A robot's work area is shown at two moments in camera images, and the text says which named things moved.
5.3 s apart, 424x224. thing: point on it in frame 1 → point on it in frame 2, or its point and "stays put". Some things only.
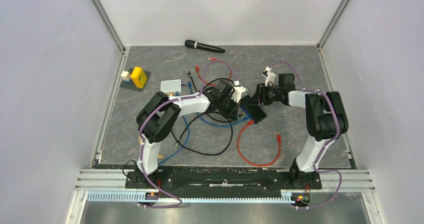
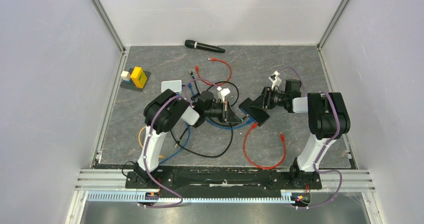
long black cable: x=206 y=154 stays put
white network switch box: x=171 y=87 stays put
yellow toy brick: x=139 y=77 stays put
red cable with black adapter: x=279 y=141 → x=244 y=150
